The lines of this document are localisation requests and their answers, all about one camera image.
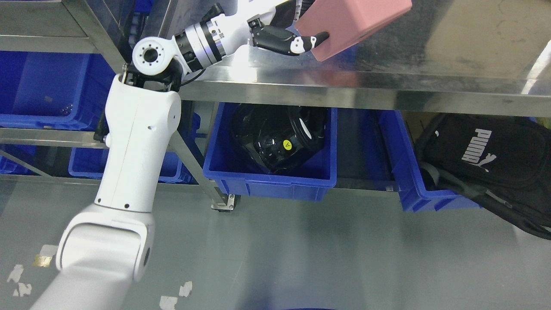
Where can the pink plastic storage box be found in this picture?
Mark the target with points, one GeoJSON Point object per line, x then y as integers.
{"type": "Point", "coordinates": [347, 21]}

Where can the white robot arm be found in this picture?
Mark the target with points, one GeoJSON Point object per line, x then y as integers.
{"type": "Point", "coordinates": [105, 248]}

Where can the stainless steel table shelf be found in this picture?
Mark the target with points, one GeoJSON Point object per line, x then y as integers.
{"type": "Point", "coordinates": [286, 82]}

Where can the blue bin with black parts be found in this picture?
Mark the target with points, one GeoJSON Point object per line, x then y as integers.
{"type": "Point", "coordinates": [236, 174]}

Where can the black device in bin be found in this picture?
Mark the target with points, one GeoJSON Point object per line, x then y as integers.
{"type": "Point", "coordinates": [277, 139]}

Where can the blue bin with backpack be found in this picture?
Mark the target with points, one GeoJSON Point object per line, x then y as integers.
{"type": "Point", "coordinates": [414, 195]}

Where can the steel rack left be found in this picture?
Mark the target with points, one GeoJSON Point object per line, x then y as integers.
{"type": "Point", "coordinates": [60, 26]}

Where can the black Puma backpack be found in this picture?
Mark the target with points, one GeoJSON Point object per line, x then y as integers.
{"type": "Point", "coordinates": [502, 163]}

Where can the large blue bin upper left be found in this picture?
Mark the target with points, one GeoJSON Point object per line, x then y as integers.
{"type": "Point", "coordinates": [60, 91]}

